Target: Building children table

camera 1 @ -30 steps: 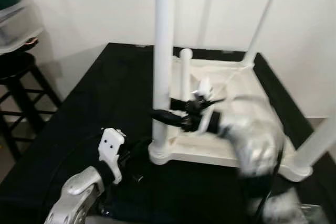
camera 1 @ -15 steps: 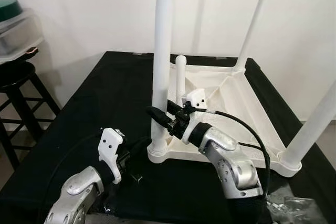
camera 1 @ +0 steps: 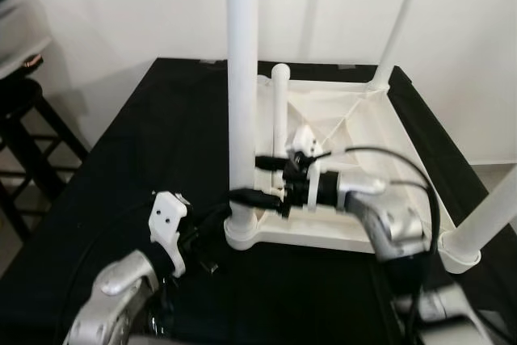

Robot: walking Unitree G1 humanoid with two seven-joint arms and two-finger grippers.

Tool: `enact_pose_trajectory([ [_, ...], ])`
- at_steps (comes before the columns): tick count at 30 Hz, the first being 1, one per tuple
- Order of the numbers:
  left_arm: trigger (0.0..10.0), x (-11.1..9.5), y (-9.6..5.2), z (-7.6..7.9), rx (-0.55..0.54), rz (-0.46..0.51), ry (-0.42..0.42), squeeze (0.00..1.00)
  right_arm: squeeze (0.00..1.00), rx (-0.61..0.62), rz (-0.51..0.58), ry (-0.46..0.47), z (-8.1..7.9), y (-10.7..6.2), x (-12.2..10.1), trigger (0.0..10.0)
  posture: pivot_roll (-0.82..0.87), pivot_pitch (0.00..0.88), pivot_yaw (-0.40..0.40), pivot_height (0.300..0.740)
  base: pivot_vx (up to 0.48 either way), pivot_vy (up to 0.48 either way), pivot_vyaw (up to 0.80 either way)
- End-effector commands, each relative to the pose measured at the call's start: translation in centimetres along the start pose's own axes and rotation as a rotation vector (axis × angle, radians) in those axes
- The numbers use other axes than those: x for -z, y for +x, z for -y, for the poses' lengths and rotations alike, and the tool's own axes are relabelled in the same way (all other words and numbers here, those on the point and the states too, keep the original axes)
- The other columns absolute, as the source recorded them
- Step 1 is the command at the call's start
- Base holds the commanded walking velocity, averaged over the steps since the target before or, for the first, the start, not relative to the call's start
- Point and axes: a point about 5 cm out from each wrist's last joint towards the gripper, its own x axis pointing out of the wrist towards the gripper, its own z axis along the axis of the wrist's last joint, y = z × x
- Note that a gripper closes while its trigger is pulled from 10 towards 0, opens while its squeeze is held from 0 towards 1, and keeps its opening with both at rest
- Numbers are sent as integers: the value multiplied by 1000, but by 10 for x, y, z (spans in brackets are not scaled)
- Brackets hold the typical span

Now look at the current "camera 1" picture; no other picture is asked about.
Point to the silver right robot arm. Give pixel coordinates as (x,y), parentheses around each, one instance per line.
(388,216)

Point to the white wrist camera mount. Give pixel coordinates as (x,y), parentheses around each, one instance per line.
(168,220)
(307,143)

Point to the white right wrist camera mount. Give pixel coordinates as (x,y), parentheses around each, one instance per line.
(307,143)

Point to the cream plastic children table top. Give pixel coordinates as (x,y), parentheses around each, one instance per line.
(355,111)

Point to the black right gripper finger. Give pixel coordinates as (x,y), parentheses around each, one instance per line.
(271,162)
(252,197)

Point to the black round stool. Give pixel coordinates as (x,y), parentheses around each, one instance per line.
(24,135)

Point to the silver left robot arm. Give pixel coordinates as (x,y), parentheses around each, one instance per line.
(113,296)

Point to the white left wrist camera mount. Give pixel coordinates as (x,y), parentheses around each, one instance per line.
(168,220)

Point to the clear tape strip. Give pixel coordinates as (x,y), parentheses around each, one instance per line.
(346,65)
(208,61)

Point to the black table cloth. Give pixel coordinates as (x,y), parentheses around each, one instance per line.
(137,143)

